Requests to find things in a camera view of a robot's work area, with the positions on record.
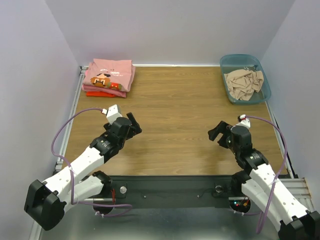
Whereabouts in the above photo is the beige t shirt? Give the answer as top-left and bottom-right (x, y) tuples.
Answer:
(223, 69), (264, 101)

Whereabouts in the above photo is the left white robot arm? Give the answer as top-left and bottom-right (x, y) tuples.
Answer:
(24, 112), (142, 231)

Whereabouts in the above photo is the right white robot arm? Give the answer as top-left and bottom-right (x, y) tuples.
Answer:
(208, 115), (320, 240)

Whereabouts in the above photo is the pink printed folded t shirt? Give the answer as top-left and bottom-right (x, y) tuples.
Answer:
(83, 58), (135, 92)

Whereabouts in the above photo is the red folded t shirt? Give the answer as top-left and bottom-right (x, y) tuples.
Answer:
(86, 91), (116, 98)

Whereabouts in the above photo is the plain pink folded t shirt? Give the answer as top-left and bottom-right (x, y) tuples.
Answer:
(82, 66), (136, 98)

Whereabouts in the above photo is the teal plastic bin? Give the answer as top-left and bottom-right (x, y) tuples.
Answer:
(219, 54), (271, 105)

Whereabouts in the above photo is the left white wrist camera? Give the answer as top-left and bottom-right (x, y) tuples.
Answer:
(101, 104), (122, 125)

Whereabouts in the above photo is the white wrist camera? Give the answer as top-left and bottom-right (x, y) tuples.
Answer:
(101, 104), (122, 125)
(236, 114), (251, 130)

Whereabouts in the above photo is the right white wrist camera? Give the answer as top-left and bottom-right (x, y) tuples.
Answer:
(236, 114), (251, 130)

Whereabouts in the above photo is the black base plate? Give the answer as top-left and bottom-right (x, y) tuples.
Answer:
(110, 175), (245, 209)

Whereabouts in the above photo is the aluminium table frame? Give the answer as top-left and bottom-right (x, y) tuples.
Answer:
(27, 65), (314, 240)

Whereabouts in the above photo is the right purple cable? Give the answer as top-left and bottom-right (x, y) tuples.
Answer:
(233, 115), (289, 235)

